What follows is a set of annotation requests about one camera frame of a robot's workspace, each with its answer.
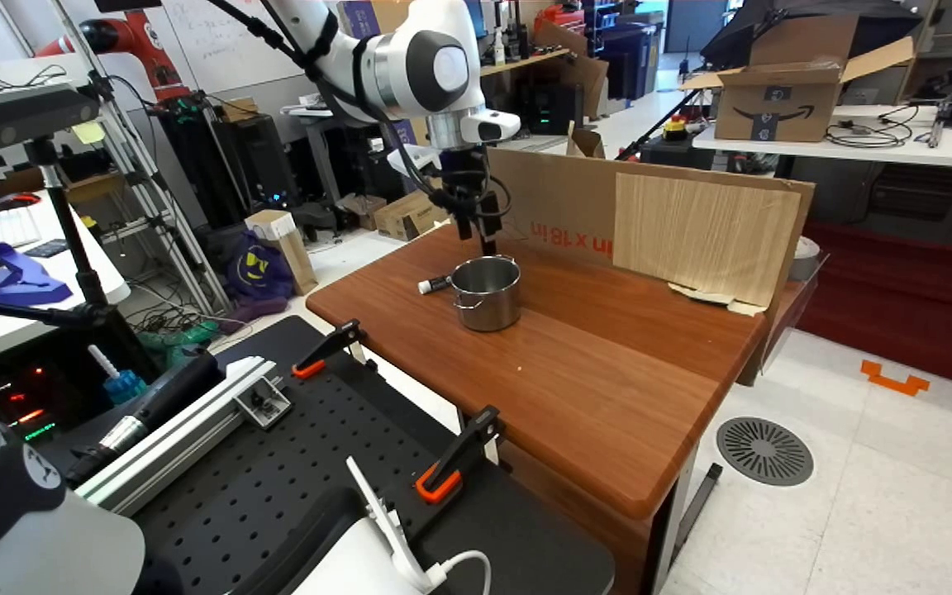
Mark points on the silver metal pot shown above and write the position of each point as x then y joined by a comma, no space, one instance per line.
488,299

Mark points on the round metal floor drain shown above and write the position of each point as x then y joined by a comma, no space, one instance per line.
765,450

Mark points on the black marker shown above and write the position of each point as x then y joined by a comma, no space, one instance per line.
488,254

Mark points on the silver metal ladder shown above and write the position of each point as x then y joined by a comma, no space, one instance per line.
156,186

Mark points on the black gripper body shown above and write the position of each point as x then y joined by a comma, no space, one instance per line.
468,182

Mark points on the open printed cardboard box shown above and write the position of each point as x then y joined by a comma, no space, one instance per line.
783,93

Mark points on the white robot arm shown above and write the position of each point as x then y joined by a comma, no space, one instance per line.
412,61

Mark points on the black stereo camera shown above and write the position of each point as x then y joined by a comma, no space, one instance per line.
23,110

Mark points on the white work table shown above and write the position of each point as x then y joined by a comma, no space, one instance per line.
940,139

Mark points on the aluminium profile rail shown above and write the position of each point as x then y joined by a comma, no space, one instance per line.
191,434

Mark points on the black camera tripod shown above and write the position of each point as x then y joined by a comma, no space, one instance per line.
82,254

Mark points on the brown cardboard panel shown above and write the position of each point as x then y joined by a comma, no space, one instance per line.
675,227

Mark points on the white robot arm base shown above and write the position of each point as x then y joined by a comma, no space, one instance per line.
47,540

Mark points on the black perforated mounting board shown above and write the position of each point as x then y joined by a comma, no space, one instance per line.
279,484

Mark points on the white side table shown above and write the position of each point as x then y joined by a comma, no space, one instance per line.
23,318

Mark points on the grey metal table leg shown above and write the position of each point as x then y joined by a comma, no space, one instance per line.
695,501

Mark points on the small tan cardboard box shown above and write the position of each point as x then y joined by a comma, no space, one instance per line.
283,251

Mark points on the flat brown cardboard box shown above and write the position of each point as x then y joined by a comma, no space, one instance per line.
412,216

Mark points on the red machine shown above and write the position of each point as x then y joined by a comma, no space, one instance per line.
141,51

